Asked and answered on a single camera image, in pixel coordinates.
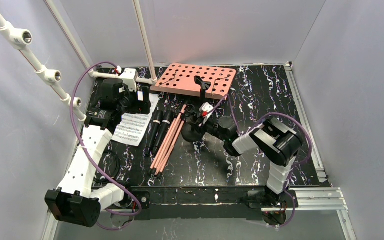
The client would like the sheet music page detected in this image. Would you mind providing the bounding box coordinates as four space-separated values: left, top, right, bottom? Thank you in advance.
111 93 160 147

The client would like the pink music stand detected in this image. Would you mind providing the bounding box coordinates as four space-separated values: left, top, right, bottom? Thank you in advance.
147 62 238 178

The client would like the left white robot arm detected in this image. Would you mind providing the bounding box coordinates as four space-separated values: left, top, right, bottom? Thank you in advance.
44 78 152 228

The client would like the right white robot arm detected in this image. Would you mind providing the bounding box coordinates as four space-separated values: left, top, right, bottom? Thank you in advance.
181 115 304 206

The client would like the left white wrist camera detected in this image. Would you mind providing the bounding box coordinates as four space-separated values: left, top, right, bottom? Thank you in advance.
114 66 138 93

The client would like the black coiled cable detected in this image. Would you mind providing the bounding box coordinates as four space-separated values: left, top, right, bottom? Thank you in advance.
94 150 123 185

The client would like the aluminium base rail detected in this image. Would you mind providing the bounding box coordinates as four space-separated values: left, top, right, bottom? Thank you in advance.
41 187 359 240

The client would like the white PVC pipe frame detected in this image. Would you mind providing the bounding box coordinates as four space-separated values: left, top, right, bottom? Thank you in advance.
0 0 156 123

